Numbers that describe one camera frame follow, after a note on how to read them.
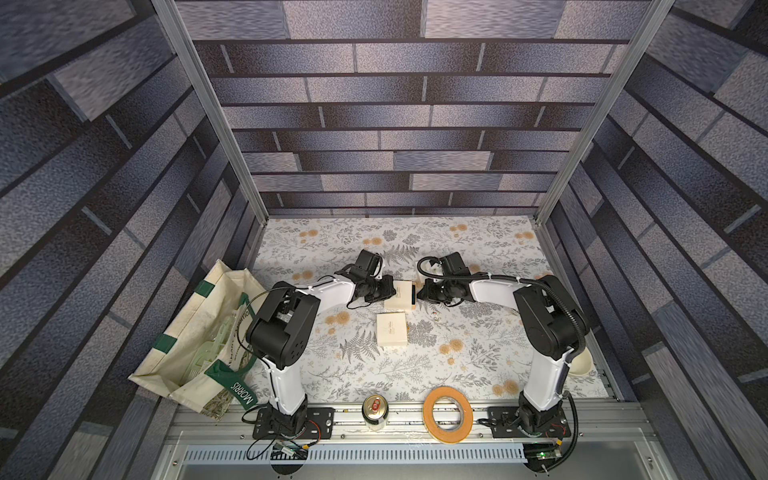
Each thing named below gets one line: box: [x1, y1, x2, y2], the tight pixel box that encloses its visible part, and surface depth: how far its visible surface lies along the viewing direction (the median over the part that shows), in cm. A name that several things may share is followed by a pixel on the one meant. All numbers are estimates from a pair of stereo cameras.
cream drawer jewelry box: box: [376, 313, 408, 346], surface depth 89 cm
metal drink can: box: [361, 394, 389, 431], surface depth 68 cm
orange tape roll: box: [423, 386, 474, 444], surface depth 74 cm
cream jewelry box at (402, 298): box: [384, 280, 413, 311], surface depth 96 cm
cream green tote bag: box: [128, 259, 266, 420], surface depth 73 cm
